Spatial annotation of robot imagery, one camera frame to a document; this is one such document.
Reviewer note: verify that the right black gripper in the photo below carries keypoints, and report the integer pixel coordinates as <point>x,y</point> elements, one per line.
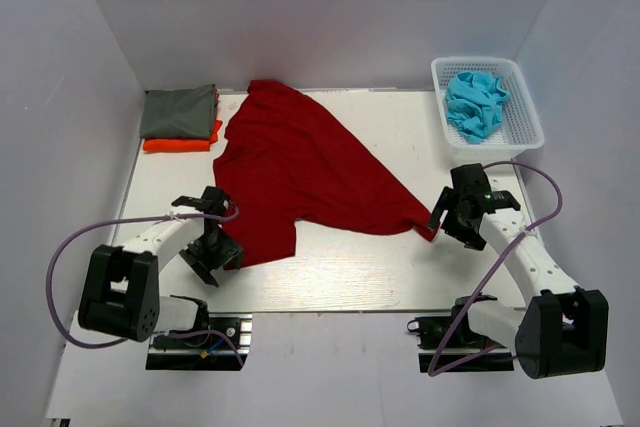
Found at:
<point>470,237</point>

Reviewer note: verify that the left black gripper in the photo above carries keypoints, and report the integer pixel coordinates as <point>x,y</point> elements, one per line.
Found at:
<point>198,267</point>

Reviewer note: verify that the red t shirt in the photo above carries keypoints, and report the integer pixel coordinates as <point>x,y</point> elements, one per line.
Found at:
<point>287,158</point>

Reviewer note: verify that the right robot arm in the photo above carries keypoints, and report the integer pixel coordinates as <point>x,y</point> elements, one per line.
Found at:
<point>525,303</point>

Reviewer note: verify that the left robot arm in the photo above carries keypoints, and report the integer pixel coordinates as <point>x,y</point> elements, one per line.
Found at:
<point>121,295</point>

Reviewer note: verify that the white plastic basket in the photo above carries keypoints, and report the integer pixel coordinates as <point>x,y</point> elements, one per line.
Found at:
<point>520,131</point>

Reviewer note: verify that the crumpled cyan t shirt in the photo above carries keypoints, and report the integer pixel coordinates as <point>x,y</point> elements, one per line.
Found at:
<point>475,104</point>

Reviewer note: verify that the folded orange t shirt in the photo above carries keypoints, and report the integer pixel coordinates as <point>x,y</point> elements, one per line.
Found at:
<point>182,145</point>

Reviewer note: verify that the folded grey t shirt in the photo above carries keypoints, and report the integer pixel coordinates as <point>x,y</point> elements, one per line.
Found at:
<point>181,113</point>

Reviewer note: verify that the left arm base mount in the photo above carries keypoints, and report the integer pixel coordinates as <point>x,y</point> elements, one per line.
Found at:
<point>204,353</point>

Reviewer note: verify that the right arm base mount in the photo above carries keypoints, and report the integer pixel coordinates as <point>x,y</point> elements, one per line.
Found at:
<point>430,330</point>

